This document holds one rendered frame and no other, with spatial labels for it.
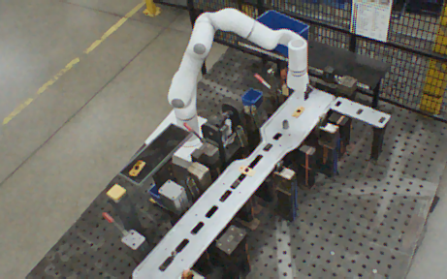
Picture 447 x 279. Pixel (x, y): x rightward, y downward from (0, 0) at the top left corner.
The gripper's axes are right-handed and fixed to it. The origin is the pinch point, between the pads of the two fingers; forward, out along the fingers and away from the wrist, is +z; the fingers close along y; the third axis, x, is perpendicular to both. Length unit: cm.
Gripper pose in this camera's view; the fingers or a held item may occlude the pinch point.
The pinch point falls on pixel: (298, 94)
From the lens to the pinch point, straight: 243.3
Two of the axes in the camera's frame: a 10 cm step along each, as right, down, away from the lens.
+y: 7.9, 3.8, -4.9
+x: 6.1, -6.3, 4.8
